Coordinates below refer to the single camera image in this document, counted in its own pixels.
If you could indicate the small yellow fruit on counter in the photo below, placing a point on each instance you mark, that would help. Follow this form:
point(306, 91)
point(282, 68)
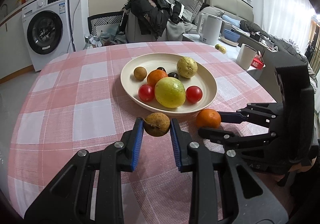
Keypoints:
point(222, 49)

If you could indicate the blue bowl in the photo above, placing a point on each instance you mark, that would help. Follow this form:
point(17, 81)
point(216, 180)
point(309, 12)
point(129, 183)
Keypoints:
point(230, 35)

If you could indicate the orange tangerine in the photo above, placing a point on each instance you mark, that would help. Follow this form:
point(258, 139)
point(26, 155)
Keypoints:
point(208, 118)
point(154, 76)

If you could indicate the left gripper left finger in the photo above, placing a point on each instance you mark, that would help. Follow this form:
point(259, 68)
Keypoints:
point(88, 188)

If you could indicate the pink checkered tablecloth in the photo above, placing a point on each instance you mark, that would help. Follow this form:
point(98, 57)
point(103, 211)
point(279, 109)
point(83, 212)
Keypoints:
point(78, 102)

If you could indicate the white electric kettle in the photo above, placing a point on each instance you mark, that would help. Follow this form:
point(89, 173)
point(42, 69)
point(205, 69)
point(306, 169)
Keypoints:
point(208, 28)

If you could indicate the yellow green guava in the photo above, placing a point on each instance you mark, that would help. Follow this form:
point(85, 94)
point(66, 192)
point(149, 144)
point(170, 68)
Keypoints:
point(170, 92)

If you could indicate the red box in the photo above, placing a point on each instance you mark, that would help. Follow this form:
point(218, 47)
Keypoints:
point(257, 62)

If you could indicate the black patterned chair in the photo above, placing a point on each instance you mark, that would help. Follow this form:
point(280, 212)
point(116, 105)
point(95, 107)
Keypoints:
point(105, 22)

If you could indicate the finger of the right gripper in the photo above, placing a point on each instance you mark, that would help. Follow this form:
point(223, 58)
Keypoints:
point(230, 140)
point(262, 114)

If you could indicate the white paper cup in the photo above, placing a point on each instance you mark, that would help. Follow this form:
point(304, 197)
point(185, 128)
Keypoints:
point(245, 56)

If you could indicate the white washing machine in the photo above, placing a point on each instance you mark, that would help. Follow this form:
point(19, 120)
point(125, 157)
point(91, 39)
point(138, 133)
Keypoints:
point(47, 30)

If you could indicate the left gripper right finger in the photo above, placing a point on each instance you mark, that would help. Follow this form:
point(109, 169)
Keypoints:
point(224, 188)

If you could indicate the cream round plate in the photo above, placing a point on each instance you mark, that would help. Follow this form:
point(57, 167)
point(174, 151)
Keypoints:
point(203, 79)

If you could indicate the pile of dark clothes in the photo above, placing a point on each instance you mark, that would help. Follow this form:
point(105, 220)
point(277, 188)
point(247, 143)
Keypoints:
point(156, 18)

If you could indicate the grey sofa cushion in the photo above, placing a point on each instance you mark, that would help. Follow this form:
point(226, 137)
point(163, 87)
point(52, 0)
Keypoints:
point(193, 8)

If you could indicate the pale yellow bumpy guava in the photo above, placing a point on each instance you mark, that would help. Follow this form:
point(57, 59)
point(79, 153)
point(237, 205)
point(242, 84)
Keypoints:
point(187, 67)

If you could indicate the red tomato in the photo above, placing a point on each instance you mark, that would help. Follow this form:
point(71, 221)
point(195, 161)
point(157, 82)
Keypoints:
point(194, 94)
point(146, 93)

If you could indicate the small brown longan in plate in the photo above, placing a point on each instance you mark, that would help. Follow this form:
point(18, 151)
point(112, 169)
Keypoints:
point(140, 73)

